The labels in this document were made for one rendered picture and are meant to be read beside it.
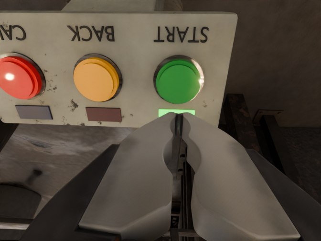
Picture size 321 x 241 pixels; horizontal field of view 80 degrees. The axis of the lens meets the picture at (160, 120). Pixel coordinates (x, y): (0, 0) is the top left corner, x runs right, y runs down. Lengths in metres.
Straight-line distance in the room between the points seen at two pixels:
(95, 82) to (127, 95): 0.03
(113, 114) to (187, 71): 0.09
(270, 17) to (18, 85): 0.80
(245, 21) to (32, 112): 0.76
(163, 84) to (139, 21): 0.05
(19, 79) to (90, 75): 0.07
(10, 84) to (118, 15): 0.12
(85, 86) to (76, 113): 0.04
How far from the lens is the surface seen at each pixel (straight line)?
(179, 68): 0.17
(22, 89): 0.22
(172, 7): 0.64
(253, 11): 0.84
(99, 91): 0.19
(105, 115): 0.21
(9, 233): 2.82
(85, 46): 0.19
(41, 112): 0.24
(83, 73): 0.19
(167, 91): 0.17
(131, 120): 0.21
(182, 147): 1.27
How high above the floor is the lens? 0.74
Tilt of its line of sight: 40 degrees down
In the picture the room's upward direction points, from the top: 176 degrees counter-clockwise
